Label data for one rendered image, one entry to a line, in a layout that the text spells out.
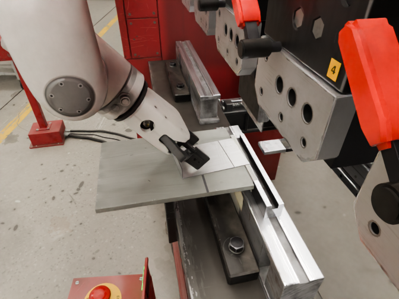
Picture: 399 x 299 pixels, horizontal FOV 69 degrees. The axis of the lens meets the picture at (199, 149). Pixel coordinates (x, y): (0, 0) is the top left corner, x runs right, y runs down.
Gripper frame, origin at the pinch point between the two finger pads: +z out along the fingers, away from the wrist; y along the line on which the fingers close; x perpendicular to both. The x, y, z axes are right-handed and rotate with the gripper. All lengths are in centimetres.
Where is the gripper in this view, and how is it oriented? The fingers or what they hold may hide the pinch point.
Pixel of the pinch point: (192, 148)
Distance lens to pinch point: 52.6
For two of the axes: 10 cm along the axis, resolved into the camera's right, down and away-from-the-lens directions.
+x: -7.3, 6.5, 2.1
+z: 6.1, 4.8, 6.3
